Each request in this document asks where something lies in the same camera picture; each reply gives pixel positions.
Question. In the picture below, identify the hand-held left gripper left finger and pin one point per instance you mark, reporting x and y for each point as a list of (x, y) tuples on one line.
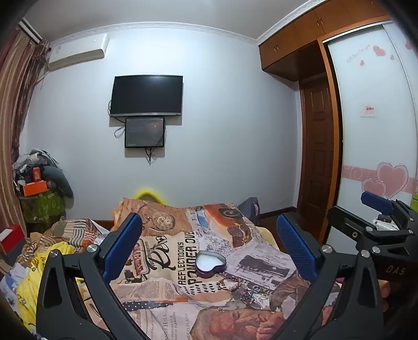
[(124, 245)]

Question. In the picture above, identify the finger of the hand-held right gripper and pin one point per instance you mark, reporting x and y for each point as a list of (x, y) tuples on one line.
[(378, 201), (352, 232)]

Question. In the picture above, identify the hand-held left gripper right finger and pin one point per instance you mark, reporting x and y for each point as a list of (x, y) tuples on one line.
[(295, 245)]

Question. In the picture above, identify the purple heart-shaped tin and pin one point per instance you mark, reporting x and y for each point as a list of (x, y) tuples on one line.
[(209, 263)]

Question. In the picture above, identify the white appliance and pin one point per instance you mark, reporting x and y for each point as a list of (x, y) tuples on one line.
[(385, 222)]

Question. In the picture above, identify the brown striped cloth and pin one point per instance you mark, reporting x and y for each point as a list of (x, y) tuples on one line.
[(75, 235)]

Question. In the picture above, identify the white wardrobe door pink hearts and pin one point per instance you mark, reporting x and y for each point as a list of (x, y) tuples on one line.
[(375, 147)]

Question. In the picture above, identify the dark blue bag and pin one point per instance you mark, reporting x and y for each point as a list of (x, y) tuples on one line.
[(251, 211)]

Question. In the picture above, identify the yellow plastic object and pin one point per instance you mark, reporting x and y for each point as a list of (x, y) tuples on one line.
[(147, 191)]

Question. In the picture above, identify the printed newspaper-pattern blanket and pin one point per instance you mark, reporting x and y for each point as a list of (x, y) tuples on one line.
[(183, 229)]

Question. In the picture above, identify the brown wooden door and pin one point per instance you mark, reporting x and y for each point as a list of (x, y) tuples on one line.
[(316, 147)]

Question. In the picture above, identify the green patterned cloth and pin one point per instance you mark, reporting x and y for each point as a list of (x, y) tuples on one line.
[(42, 207)]

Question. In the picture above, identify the white paper sticker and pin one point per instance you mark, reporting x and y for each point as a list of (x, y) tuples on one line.
[(369, 110)]

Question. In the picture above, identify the pile of clothes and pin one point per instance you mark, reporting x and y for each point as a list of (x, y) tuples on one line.
[(55, 176)]

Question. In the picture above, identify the yellow cloth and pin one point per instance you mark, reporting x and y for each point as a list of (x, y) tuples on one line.
[(32, 287)]

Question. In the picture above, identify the orange box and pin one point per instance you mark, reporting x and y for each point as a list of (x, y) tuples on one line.
[(34, 189)]

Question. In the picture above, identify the red box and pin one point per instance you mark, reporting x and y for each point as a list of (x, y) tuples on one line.
[(11, 240)]

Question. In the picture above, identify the wooden overhead cabinet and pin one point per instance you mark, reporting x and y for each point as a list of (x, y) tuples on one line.
[(294, 42)]

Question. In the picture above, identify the brown striped curtain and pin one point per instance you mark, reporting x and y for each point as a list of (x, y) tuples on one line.
[(16, 98)]

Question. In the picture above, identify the white air conditioner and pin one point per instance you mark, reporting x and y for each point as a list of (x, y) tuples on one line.
[(78, 50)]

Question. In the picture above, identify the small black wall monitor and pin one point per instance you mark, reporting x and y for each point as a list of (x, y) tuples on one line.
[(143, 132)]

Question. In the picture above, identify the black wall television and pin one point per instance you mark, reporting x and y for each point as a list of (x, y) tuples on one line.
[(147, 94)]

